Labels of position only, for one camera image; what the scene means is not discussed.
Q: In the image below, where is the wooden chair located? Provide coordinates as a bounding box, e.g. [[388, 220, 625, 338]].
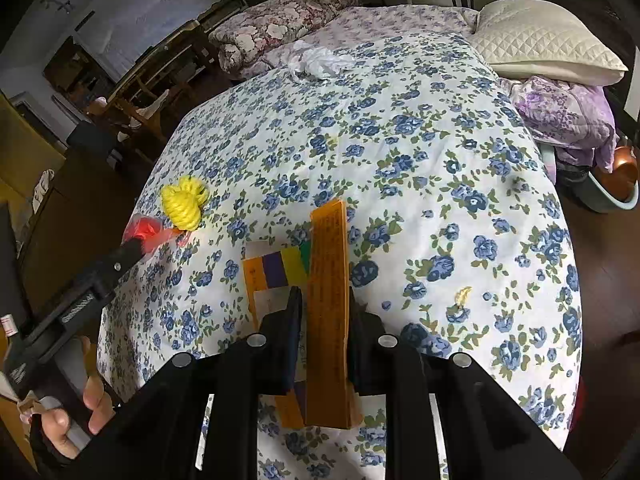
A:
[[107, 44, 202, 147]]

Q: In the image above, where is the white crumpled plastic bag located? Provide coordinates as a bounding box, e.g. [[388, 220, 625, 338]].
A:
[[285, 39, 354, 84]]

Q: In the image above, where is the purple floral bed sheet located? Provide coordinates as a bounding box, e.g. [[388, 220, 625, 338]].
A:
[[264, 4, 482, 69]]

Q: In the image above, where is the red rope bundle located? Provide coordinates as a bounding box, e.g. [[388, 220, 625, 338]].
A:
[[125, 214, 189, 254]]

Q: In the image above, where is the person's left hand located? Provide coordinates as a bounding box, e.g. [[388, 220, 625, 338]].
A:
[[30, 336, 117, 468]]

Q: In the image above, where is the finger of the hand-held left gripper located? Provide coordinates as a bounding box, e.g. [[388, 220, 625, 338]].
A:
[[94, 237, 153, 294]]

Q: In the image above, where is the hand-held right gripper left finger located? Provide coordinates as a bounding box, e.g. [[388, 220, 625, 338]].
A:
[[88, 286, 305, 480]]

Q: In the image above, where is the brown wooden cabinet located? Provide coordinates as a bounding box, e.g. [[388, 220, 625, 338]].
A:
[[19, 149, 157, 312]]

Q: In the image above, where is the orange cardboard box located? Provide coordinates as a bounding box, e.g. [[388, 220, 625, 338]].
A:
[[242, 199, 365, 431]]

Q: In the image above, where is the cream quilted pillow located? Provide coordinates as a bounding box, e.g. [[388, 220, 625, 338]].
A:
[[472, 0, 629, 86]]

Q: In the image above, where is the brown shiny pot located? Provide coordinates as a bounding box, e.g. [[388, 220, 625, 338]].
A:
[[612, 144, 640, 202]]

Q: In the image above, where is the purple floral blanket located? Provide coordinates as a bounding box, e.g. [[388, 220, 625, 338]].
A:
[[509, 75, 617, 172]]

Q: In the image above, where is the light blue plastic basin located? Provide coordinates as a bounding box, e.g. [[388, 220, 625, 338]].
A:
[[554, 149, 640, 214]]

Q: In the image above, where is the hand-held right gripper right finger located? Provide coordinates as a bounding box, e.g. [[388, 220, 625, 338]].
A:
[[347, 287, 583, 480]]

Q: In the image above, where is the blue floral tablecloth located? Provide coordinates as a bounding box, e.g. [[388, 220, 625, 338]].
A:
[[97, 32, 584, 480]]

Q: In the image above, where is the folded floral quilt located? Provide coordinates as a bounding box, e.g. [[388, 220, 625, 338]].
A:
[[208, 0, 360, 79]]

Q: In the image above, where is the yellow rope bundle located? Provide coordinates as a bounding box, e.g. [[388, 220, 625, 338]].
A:
[[160, 175, 209, 232]]

